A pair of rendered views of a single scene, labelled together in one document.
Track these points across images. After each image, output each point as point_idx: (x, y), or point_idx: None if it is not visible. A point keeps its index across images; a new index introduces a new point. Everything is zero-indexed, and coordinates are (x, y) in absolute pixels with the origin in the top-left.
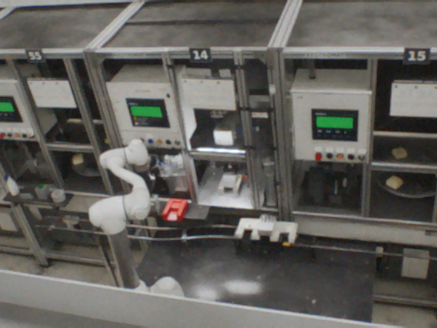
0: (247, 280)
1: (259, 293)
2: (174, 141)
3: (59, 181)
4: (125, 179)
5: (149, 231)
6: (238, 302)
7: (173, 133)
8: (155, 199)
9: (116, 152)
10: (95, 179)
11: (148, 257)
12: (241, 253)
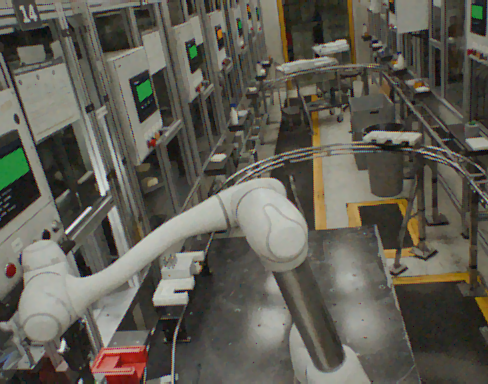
0: (244, 319)
1: (265, 304)
2: (51, 226)
3: None
4: (156, 251)
5: None
6: (282, 318)
7: (45, 208)
8: (97, 373)
9: (47, 278)
10: None
11: None
12: (191, 335)
